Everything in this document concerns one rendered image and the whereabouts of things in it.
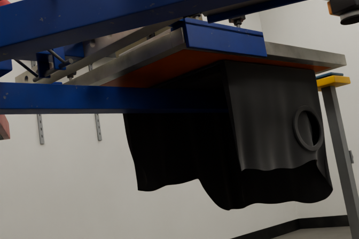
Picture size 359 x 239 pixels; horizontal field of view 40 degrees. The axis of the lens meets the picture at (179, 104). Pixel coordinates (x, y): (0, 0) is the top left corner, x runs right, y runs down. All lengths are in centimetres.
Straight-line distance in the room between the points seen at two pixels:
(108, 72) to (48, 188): 223
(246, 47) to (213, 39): 12
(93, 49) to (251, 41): 40
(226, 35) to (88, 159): 257
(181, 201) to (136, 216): 51
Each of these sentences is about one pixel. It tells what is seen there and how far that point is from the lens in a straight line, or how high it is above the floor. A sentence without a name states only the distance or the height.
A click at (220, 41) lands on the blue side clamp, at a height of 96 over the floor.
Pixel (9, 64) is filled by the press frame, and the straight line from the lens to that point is 108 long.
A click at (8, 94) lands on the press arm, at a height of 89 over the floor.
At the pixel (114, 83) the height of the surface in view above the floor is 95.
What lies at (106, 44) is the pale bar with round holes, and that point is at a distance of 118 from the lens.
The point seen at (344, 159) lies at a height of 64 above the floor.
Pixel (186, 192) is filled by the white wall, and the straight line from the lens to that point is 426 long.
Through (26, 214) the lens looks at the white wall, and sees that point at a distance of 338.
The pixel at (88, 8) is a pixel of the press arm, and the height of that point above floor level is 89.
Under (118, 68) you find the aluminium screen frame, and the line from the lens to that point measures 127.
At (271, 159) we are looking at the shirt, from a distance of 140.
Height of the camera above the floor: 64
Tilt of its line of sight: 9 degrees up
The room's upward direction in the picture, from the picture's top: 9 degrees counter-clockwise
